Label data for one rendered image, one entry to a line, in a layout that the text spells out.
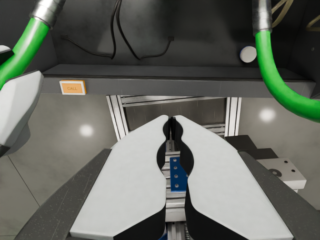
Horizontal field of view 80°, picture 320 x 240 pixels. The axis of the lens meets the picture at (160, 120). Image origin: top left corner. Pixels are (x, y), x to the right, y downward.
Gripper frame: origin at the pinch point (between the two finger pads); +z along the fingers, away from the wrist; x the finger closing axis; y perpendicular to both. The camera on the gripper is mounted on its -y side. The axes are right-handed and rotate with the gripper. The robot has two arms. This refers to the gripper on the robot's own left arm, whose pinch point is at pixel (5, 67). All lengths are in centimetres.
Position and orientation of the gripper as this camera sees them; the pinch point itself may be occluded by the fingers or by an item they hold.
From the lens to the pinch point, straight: 16.8
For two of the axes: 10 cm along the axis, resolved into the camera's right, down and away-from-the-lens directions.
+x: 7.8, 6.2, 0.7
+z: 5.5, -7.4, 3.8
